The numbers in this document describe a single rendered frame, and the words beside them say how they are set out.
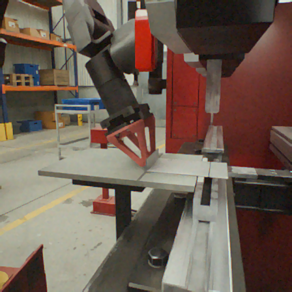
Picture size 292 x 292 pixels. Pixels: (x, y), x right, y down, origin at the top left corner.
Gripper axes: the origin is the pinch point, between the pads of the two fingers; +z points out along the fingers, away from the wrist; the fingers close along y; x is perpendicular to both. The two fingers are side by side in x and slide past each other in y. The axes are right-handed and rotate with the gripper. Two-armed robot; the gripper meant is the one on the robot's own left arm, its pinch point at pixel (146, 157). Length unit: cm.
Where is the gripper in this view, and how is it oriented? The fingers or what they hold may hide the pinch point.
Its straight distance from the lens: 46.6
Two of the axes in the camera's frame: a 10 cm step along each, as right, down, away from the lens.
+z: 4.4, 9.0, 0.5
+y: 2.9, -1.9, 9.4
